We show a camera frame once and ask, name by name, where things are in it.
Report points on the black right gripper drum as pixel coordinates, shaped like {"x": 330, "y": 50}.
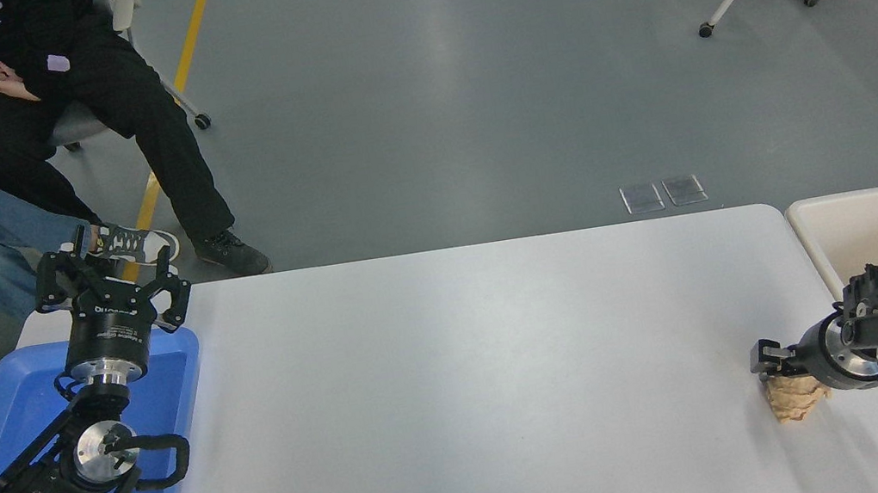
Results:
{"x": 815, "y": 360}

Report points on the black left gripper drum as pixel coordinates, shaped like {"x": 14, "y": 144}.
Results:
{"x": 108, "y": 335}

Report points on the tan paper ball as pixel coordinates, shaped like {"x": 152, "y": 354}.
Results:
{"x": 794, "y": 400}

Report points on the grey wheeled office chair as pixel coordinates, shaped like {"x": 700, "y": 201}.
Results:
{"x": 73, "y": 125}

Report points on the metal floor socket plate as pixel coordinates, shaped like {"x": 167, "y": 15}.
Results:
{"x": 642, "y": 199}
{"x": 685, "y": 190}

